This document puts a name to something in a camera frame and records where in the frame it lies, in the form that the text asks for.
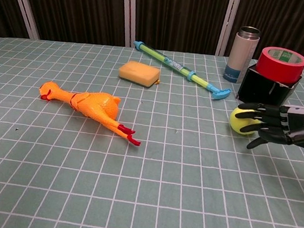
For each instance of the white partition post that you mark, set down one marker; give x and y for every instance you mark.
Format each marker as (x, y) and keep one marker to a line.
(228, 24)
(129, 13)
(25, 2)

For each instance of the yellow tennis ball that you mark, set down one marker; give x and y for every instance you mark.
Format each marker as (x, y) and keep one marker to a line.
(244, 126)

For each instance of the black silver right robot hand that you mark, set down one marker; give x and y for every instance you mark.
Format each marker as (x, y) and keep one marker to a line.
(294, 126)

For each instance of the black cardboard box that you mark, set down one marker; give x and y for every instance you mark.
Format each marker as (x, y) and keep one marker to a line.
(260, 90)

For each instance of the steel thermos bottle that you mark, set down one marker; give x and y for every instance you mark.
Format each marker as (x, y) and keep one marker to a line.
(240, 58)

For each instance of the red tape roll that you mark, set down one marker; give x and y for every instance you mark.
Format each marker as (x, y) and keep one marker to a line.
(276, 68)

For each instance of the green checkered tablecloth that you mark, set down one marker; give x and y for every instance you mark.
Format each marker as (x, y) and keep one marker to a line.
(106, 182)

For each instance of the green blue water squirter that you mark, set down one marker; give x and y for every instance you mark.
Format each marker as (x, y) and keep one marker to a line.
(173, 64)

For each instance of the orange rubber chicken toy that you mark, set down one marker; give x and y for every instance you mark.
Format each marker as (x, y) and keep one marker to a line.
(96, 104)

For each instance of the yellow sponge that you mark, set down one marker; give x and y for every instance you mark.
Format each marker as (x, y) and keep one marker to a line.
(137, 73)

